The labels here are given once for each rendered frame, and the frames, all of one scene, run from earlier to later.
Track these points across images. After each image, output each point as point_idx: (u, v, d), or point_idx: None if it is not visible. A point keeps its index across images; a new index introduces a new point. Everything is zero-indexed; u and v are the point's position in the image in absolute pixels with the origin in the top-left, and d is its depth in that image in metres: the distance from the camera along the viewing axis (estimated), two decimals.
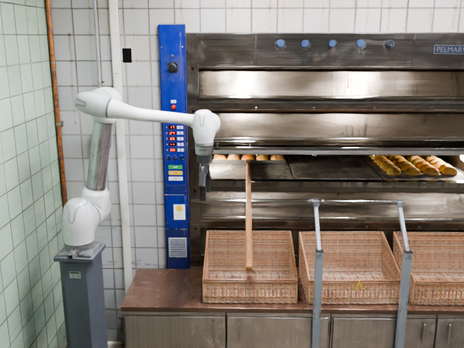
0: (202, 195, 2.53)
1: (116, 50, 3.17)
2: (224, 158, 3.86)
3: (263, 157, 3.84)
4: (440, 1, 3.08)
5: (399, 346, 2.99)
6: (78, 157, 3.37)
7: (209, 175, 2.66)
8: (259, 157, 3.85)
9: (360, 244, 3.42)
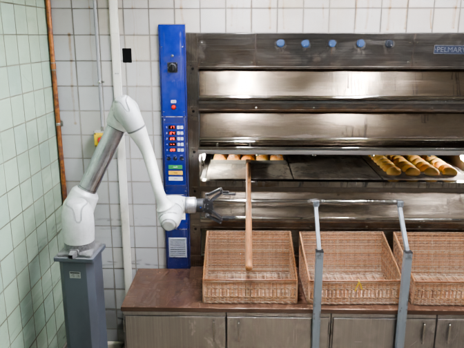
0: (230, 218, 2.89)
1: (116, 50, 3.17)
2: (224, 158, 3.86)
3: (263, 157, 3.84)
4: (440, 1, 3.08)
5: (399, 346, 2.99)
6: (78, 157, 3.37)
7: (219, 193, 2.84)
8: (259, 157, 3.85)
9: (360, 244, 3.42)
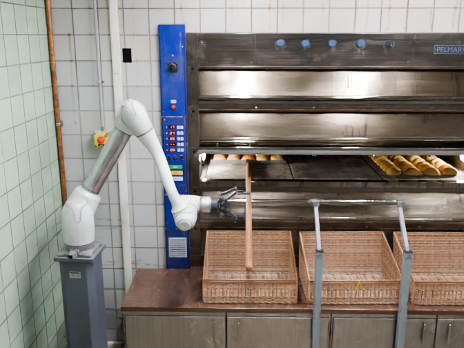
0: (245, 217, 2.89)
1: (116, 50, 3.17)
2: (224, 158, 3.86)
3: (263, 157, 3.84)
4: (440, 1, 3.08)
5: (399, 346, 2.99)
6: (78, 157, 3.37)
7: (234, 192, 2.84)
8: (259, 157, 3.85)
9: (360, 244, 3.42)
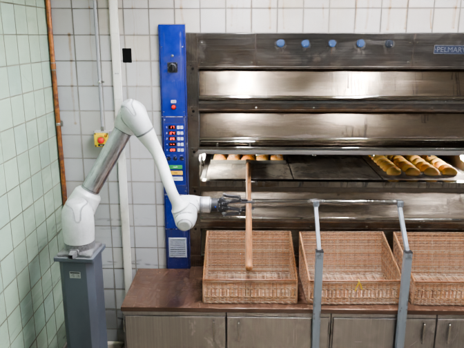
0: None
1: (116, 50, 3.17)
2: (224, 158, 3.86)
3: (263, 157, 3.84)
4: (440, 1, 3.08)
5: (399, 346, 2.99)
6: (78, 157, 3.37)
7: (238, 200, 2.85)
8: (259, 157, 3.85)
9: (360, 244, 3.42)
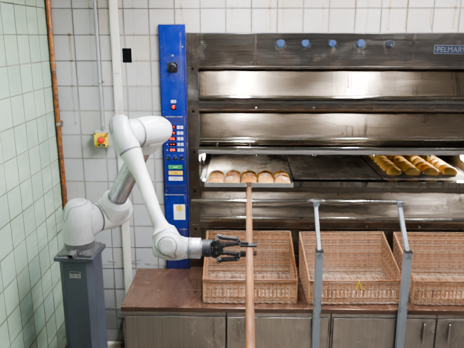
0: None
1: (116, 50, 3.17)
2: (221, 181, 3.27)
3: (266, 179, 3.25)
4: (440, 1, 3.08)
5: (399, 346, 2.99)
6: (78, 157, 3.37)
7: (236, 244, 2.26)
8: (262, 179, 3.26)
9: (360, 244, 3.42)
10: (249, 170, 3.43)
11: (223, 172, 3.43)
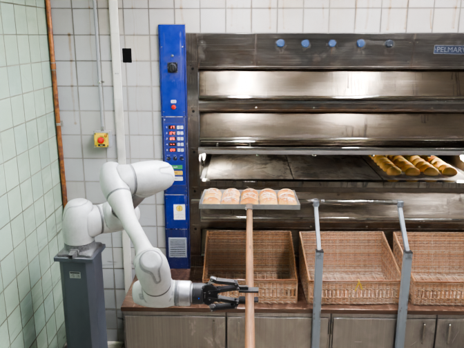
0: None
1: (116, 50, 3.17)
2: (217, 201, 2.87)
3: (270, 201, 2.86)
4: (440, 1, 3.08)
5: (399, 346, 2.99)
6: (78, 157, 3.37)
7: (234, 288, 1.86)
8: (265, 199, 2.86)
9: (360, 244, 3.42)
10: (250, 188, 3.03)
11: (220, 191, 3.03)
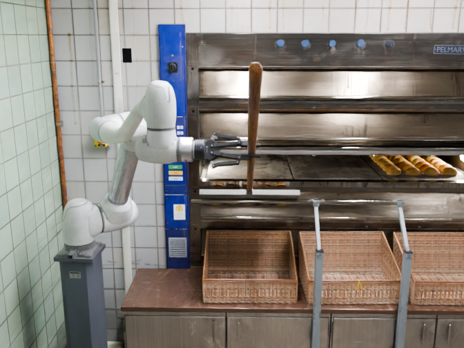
0: (253, 157, 1.88)
1: (116, 50, 3.17)
2: None
3: None
4: (440, 1, 3.08)
5: (399, 346, 2.99)
6: (78, 157, 3.37)
7: (236, 141, 1.88)
8: None
9: (360, 244, 3.42)
10: None
11: None
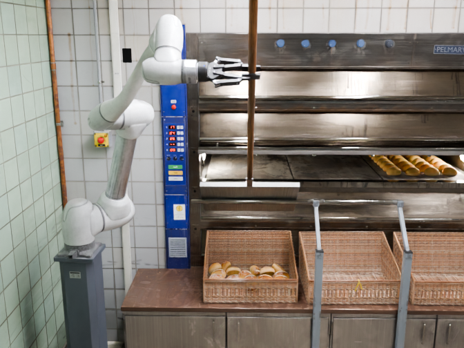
0: (253, 77, 1.99)
1: (116, 50, 3.17)
2: (216, 264, 3.37)
3: (257, 266, 3.36)
4: (440, 1, 3.08)
5: (399, 346, 2.99)
6: (78, 157, 3.37)
7: (237, 63, 2.00)
8: (259, 268, 3.38)
9: (360, 244, 3.42)
10: (250, 275, 3.27)
11: (223, 277, 3.28)
